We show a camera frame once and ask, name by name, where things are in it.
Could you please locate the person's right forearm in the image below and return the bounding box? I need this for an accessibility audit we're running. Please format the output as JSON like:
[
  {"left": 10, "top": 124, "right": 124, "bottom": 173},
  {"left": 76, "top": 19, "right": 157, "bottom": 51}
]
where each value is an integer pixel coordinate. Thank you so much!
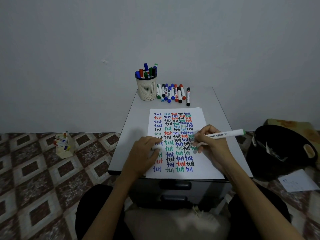
[{"left": 222, "top": 162, "right": 304, "bottom": 240}]

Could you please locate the beige fuzzy cloth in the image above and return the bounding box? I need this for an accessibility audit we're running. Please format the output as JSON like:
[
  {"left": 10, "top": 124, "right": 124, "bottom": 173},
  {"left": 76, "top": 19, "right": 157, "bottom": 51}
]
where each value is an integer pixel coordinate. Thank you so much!
[{"left": 124, "top": 207, "right": 230, "bottom": 240}]

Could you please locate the grey drawer cabinet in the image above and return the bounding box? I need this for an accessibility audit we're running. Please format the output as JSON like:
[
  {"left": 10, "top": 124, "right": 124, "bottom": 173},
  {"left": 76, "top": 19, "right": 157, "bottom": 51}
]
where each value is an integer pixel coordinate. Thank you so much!
[{"left": 108, "top": 87, "right": 253, "bottom": 210}]

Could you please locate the row of colored markers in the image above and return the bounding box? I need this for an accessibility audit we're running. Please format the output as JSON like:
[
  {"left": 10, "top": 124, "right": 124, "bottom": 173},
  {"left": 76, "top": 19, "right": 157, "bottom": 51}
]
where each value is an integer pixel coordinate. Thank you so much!
[{"left": 156, "top": 83, "right": 191, "bottom": 107}]

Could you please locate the person's left leg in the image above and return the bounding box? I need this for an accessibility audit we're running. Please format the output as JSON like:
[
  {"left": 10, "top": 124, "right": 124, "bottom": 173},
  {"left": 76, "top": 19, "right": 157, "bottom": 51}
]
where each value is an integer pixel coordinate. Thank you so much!
[{"left": 75, "top": 184, "right": 133, "bottom": 240}]

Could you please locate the person's left hand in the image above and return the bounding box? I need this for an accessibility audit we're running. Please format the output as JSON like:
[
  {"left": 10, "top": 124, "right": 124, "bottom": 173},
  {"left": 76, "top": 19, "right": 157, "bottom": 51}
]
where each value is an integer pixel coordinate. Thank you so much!
[{"left": 121, "top": 136, "right": 163, "bottom": 182}]

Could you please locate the person's right hand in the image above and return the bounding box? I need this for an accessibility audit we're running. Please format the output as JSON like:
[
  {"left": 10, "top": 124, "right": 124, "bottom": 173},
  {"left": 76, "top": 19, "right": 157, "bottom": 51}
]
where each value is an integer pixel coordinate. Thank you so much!
[{"left": 193, "top": 125, "right": 237, "bottom": 173}]

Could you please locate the white paper with colored writing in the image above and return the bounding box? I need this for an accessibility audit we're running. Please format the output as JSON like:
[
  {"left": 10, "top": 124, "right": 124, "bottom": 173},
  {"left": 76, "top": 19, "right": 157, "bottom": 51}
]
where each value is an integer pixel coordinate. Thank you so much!
[{"left": 145, "top": 107, "right": 225, "bottom": 180}]

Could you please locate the person's left forearm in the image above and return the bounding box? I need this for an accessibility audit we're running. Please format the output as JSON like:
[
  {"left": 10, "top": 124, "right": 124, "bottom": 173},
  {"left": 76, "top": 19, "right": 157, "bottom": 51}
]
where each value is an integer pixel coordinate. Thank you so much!
[{"left": 82, "top": 175, "right": 140, "bottom": 240}]

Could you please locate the person's right leg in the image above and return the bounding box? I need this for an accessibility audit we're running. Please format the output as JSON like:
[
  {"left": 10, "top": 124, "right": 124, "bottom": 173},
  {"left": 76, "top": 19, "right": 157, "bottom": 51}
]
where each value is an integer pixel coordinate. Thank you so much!
[{"left": 229, "top": 186, "right": 292, "bottom": 240}]

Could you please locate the person's leg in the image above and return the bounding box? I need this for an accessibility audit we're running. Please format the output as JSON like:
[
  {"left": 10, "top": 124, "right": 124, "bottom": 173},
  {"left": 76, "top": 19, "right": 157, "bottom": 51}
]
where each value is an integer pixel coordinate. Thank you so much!
[
  {"left": 75, "top": 184, "right": 133, "bottom": 240},
  {"left": 229, "top": 186, "right": 292, "bottom": 240}
]

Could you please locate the beige mesh cup black rim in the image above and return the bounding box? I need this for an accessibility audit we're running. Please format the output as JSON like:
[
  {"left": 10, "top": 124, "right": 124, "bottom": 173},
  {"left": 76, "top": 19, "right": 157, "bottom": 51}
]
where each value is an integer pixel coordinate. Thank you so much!
[{"left": 135, "top": 71, "right": 158, "bottom": 102}]

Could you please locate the yellow floral cushion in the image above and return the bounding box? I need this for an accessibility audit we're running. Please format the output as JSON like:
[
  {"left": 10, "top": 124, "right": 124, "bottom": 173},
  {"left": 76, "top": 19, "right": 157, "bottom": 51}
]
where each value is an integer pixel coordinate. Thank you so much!
[{"left": 265, "top": 119, "right": 320, "bottom": 170}]

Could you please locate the black plastic bucket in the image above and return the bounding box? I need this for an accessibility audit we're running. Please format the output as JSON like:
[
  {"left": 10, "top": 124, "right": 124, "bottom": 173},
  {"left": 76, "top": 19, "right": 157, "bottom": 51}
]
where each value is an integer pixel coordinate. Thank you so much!
[{"left": 246, "top": 125, "right": 318, "bottom": 182}]

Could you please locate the small cream box of pens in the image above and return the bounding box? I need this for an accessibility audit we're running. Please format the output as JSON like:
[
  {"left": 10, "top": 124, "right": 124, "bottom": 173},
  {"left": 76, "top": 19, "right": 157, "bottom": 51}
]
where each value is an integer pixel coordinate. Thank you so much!
[{"left": 53, "top": 131, "right": 75, "bottom": 159}]

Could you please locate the white sheet with faint marks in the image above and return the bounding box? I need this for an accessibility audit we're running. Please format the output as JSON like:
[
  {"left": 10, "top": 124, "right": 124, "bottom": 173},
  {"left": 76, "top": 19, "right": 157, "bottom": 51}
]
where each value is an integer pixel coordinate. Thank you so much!
[{"left": 278, "top": 169, "right": 320, "bottom": 193}]

